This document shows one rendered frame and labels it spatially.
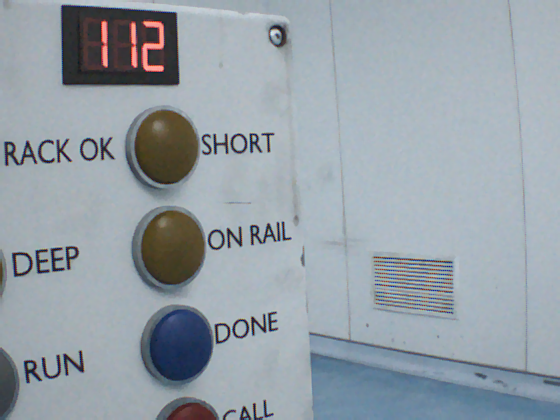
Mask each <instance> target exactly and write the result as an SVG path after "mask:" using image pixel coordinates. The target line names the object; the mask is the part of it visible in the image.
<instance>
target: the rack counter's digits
mask: <svg viewBox="0 0 560 420"><path fill-rule="evenodd" d="M166 24H167V21H163V20H154V19H147V20H146V19H137V18H120V17H103V16H96V17H95V16H87V15H82V16H80V24H79V27H80V52H81V57H80V65H81V71H83V72H118V73H125V72H136V73H152V72H155V73H168V63H167V50H168V49H167V35H166Z"/></svg>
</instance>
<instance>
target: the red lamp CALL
mask: <svg viewBox="0 0 560 420"><path fill-rule="evenodd" d="M166 420H217V419H216V417H215V416H214V414H213V412H212V411H211V410H210V409H208V408H207V407H205V406H204V405H202V404H199V403H190V402H189V403H186V404H183V405H181V406H179V407H178V408H175V409H174V410H173V412H172V413H171V414H170V415H169V416H168V417H167V418H166Z"/></svg>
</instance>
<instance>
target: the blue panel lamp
mask: <svg viewBox="0 0 560 420"><path fill-rule="evenodd" d="M211 350H212V337H211V336H210V332H209V329H208V327H207V325H206V323H205V322H204V321H203V320H202V319H201V318H200V316H198V315H197V314H196V313H194V312H192V311H190V310H184V309H181V310H176V311H171V312H169V313H167V314H166V315H165V316H164V317H162V318H161V319H160V321H159V322H158V323H157V324H156V328H155V330H154V331H153V333H152V336H151V340H150V353H151V357H152V361H153V364H154V366H155V368H156V369H157V371H158V372H159V373H160V374H161V375H162V376H163V377H165V378H166V379H168V380H171V381H183V380H186V379H189V378H191V377H193V376H194V377H195V376H196V375H198V373H199V372H200V371H201V370H202V369H203V367H204V366H205V365H206V364H207V362H208V360H209V357H210V354H211Z"/></svg>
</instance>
